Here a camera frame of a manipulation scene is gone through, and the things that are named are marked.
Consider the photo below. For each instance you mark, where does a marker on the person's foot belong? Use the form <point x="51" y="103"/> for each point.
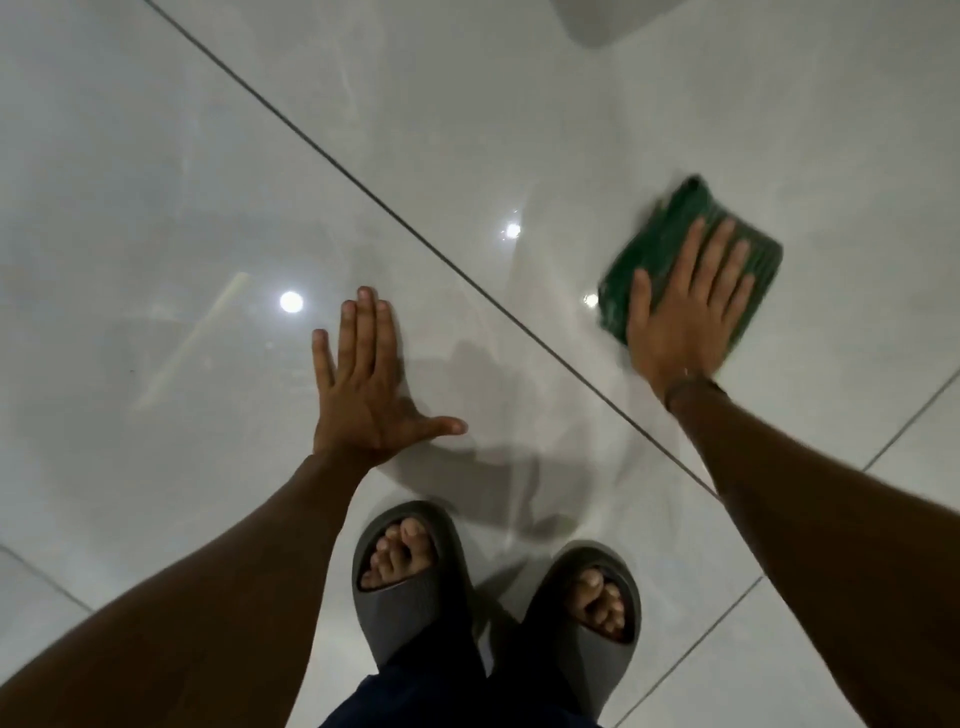
<point x="598" y="604"/>
<point x="397" y="553"/>

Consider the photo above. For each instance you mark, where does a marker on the person's left middle finger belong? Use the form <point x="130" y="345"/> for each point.
<point x="365" y="330"/>

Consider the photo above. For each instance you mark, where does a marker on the person's left foot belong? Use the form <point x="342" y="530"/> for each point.
<point x="397" y="553"/>

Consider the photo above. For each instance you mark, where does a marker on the person's left little finger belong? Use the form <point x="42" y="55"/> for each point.
<point x="323" y="360"/>

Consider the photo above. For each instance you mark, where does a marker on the dark blue trousers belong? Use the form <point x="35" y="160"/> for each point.
<point x="442" y="686"/>

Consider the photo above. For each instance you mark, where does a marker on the person's left thumb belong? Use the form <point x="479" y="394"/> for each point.
<point x="435" y="430"/>

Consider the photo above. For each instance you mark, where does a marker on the person's left forearm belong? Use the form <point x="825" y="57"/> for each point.
<point x="202" y="611"/>

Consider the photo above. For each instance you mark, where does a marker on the person's right forearm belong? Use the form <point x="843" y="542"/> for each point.
<point x="829" y="525"/>

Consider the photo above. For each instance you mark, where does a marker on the person's right little finger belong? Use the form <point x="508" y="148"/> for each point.
<point x="741" y="304"/>

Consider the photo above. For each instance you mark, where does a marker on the person's left hand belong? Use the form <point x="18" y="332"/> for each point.
<point x="367" y="409"/>

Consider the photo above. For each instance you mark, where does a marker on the person's right foot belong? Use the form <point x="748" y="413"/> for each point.
<point x="598" y="604"/>

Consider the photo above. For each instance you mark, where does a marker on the grey slide sandal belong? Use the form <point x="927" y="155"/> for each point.
<point x="585" y="630"/>
<point x="409" y="581"/>

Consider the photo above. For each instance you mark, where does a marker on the person's right thumb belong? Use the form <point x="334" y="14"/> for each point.
<point x="639" y="304"/>

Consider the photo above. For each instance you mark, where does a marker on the dark wristband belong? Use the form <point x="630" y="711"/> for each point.
<point x="690" y="388"/>

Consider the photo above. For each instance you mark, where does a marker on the green cleaning cloth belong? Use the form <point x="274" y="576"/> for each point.
<point x="667" y="236"/>

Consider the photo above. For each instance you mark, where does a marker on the person's right middle finger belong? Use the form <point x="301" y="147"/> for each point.
<point x="712" y="259"/>

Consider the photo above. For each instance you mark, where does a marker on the person's right hand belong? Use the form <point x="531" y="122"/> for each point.
<point x="686" y="330"/>

